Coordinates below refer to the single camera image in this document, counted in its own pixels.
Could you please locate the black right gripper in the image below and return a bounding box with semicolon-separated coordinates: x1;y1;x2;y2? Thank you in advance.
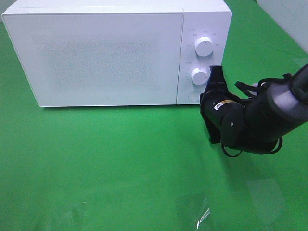
200;65;243;144

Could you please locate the round white door-release button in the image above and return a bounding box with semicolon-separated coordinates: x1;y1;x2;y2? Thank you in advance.
188;90;201;103

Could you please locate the white microwave knob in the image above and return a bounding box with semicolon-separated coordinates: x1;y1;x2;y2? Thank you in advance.
194;36;214;57
191;67;209;85

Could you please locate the white microwave door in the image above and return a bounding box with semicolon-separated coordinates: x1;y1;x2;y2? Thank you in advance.
3;13;183;107

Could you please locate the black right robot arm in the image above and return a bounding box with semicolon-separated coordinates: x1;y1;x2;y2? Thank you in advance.
200;65;308;154

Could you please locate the green table cloth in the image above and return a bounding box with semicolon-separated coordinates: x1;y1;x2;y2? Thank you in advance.
0;25;308;231

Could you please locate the white microwave oven body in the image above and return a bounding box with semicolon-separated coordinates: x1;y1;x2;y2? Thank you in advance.
1;0;232;104

